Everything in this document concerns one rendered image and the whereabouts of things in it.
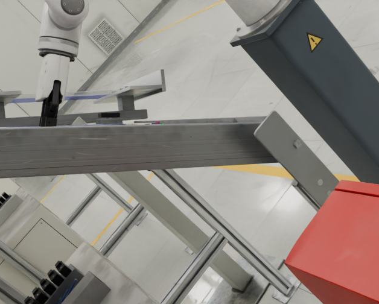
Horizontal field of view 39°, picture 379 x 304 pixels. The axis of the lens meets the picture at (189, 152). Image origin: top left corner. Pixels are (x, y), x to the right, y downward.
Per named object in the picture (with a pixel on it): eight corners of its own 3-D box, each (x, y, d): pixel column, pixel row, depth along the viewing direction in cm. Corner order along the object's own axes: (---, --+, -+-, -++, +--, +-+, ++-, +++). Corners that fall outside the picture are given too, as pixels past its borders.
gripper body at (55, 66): (36, 50, 119) (29, 101, 119) (43, 44, 110) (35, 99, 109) (70, 58, 122) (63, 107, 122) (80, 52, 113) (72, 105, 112)
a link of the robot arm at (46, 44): (36, 41, 118) (34, 54, 118) (42, 34, 110) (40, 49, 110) (73, 49, 122) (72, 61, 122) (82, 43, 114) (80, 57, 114)
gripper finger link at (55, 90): (54, 70, 114) (48, 91, 117) (55, 93, 108) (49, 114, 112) (59, 72, 114) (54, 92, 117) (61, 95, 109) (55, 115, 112)
